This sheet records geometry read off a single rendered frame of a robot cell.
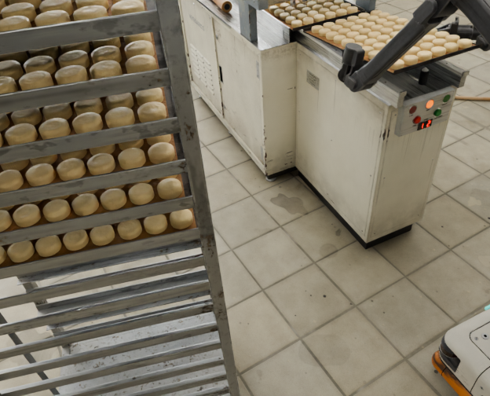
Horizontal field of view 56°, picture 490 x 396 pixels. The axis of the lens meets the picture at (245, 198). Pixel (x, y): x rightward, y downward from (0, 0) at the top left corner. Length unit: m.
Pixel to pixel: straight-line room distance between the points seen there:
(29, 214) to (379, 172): 1.42
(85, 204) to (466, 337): 1.37
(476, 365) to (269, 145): 1.43
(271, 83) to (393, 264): 1.06
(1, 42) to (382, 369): 1.72
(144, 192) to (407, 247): 1.70
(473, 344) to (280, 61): 1.46
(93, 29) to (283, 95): 1.75
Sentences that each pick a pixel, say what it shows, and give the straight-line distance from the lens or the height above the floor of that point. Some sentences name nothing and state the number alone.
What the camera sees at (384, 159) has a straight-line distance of 1.95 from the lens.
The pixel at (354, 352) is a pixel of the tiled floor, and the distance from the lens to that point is 2.02.
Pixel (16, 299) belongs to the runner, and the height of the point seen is 0.97.
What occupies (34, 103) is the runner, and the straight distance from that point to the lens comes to 0.79.
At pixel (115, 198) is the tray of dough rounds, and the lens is 0.95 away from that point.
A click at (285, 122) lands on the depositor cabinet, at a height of 0.40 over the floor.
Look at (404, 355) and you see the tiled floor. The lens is 2.06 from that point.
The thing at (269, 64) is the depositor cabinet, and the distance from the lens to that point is 2.28.
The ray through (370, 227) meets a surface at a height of 0.19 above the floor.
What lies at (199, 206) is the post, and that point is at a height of 1.15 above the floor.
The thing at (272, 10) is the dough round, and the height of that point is 0.91.
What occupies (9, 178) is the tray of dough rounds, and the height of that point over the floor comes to 1.24.
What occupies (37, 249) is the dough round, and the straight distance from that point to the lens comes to 1.05.
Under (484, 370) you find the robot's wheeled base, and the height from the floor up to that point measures 0.27.
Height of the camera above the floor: 1.74
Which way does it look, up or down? 42 degrees down
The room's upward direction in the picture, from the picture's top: 5 degrees counter-clockwise
